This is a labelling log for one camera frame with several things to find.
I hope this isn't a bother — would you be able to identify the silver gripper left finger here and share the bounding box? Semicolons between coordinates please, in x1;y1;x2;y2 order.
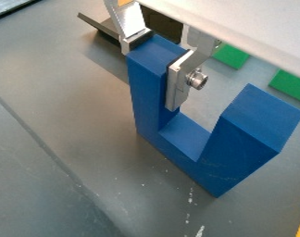
105;0;155;55

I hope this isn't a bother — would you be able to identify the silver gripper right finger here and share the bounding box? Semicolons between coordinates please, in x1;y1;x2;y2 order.
165;26;221;111

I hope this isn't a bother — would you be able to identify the blue U-shaped block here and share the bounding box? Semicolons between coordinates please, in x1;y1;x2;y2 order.
127;35;300;197

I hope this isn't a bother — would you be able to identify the black block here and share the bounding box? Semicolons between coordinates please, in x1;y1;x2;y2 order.
77;6;184;44

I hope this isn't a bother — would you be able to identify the green U-shaped block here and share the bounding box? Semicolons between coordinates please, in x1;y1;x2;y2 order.
212;43;300;101

